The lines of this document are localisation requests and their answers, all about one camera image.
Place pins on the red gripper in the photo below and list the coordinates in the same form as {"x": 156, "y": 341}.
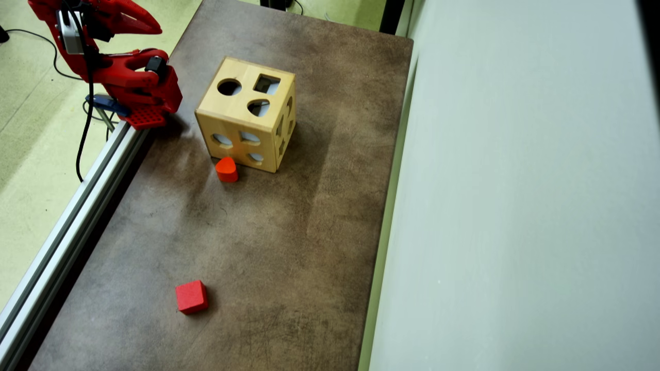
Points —
{"x": 122, "y": 16}

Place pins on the red robot arm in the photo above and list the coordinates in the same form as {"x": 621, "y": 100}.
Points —
{"x": 118, "y": 77}

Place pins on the wooden shape sorter box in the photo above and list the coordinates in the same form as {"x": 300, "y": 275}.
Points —
{"x": 232, "y": 111}

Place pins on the blue table clamp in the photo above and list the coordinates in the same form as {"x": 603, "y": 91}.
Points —
{"x": 108, "y": 104}

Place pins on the black floor plug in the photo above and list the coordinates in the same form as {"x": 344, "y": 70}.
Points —
{"x": 3, "y": 35}

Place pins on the black stand foot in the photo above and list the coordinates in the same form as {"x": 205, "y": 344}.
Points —
{"x": 276, "y": 3}

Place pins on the orange rounded triangle block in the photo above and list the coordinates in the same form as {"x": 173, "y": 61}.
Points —
{"x": 226, "y": 170}

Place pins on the red cube block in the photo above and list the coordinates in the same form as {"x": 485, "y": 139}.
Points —
{"x": 191, "y": 298}

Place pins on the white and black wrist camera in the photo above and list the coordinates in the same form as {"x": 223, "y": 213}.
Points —
{"x": 71, "y": 35}

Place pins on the aluminium extrusion rail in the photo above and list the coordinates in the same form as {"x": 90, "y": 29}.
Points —
{"x": 67, "y": 232}

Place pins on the dark vertical post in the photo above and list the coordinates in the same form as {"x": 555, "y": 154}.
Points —
{"x": 392, "y": 15}

